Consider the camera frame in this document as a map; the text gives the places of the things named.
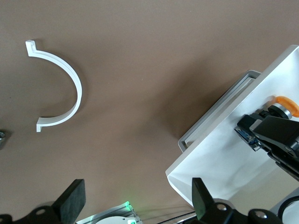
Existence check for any white C-shaped plastic ring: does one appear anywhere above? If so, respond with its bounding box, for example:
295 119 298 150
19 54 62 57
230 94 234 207
25 40 83 133

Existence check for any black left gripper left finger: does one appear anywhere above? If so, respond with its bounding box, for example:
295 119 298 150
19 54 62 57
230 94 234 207
0 179 86 224

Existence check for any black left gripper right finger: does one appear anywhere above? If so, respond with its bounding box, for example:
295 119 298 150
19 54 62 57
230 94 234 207
192 177 282 224

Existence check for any black device with orange ring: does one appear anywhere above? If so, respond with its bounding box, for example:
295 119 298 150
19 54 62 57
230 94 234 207
234 95 299 153

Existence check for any small silver metal part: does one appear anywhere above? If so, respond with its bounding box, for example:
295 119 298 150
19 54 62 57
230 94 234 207
0 130 9 150

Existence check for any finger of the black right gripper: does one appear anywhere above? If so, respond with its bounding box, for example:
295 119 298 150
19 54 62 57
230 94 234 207
249 115 299 153
266 149 299 181

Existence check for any black cable behind cabinet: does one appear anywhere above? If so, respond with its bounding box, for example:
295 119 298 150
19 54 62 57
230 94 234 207
139 209 196 223

